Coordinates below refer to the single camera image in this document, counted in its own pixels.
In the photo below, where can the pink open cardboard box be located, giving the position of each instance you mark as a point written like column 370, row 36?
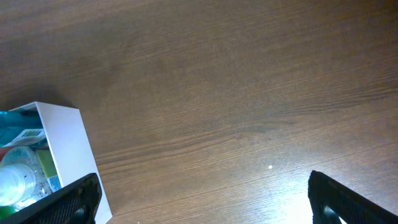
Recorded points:
column 68, row 143

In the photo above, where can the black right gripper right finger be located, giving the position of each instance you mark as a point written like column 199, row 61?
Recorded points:
column 332, row 202

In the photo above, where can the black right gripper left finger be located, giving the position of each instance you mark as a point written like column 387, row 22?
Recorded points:
column 76, row 203

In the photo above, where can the purple pump soap bottle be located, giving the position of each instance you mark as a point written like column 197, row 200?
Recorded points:
column 27, row 176

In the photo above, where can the teal mouthwash bottle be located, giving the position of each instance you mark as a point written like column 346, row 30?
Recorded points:
column 21, row 128

